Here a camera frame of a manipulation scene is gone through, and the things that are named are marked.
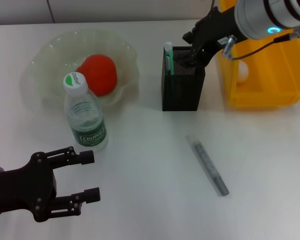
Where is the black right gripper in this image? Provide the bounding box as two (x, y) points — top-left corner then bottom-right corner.
(179, 5), (241, 69)

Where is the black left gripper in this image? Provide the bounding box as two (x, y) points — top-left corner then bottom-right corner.
(0, 146), (102, 223)

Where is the green pen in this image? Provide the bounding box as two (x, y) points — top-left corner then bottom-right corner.
(164, 41), (176, 76)

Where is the clear green-label water bottle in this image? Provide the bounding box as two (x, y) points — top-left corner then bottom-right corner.
(62, 71), (109, 151)

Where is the grey marker pen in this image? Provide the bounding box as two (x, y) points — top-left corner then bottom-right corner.
(185, 134), (230, 197)

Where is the black mesh pen holder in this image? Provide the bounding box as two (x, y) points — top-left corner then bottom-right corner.
(161, 45), (206, 112)

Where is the orange fruit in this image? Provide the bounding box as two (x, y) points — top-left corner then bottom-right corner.
(75, 54), (118, 97)

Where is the translucent wavy fruit plate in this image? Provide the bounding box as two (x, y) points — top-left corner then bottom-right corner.
(20, 28), (140, 119)

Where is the yellow plastic bin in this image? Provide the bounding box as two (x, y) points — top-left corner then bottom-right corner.
(216, 0), (300, 110)

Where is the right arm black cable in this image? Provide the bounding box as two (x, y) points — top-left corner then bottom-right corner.
(221, 24), (300, 61)

